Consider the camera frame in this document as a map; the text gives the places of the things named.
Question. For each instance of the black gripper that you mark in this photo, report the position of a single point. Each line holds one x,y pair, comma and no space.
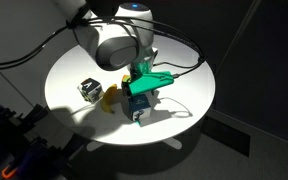
135,71

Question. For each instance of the blue number four soft block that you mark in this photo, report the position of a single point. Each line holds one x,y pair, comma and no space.
138,108

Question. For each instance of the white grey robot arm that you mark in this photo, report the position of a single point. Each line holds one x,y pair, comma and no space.
117,40

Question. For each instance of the dark letter A soft block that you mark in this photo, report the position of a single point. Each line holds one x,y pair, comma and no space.
90,89

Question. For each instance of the yellow banana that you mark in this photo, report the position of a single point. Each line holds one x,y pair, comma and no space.
109,98

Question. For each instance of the purple black clamp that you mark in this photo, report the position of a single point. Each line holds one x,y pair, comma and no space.
20,166

